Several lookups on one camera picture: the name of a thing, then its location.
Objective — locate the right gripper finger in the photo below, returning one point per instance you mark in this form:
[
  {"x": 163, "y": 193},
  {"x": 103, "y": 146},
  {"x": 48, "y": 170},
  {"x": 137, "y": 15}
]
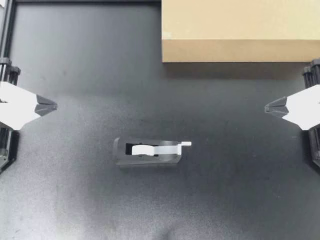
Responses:
[
  {"x": 302, "y": 116},
  {"x": 300, "y": 98}
]

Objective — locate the cardboard box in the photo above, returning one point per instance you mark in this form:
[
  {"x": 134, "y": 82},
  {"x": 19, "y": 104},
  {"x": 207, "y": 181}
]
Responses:
[{"x": 237, "y": 25}]

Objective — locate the black frame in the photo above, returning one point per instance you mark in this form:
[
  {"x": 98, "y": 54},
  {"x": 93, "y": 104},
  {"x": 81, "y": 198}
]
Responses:
[{"x": 7, "y": 27}]

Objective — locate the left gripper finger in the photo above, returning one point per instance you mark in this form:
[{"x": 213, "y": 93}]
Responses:
[
  {"x": 22, "y": 112},
  {"x": 22, "y": 96}
]

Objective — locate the black tape dispenser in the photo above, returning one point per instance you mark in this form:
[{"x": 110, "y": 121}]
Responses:
[{"x": 150, "y": 160}]

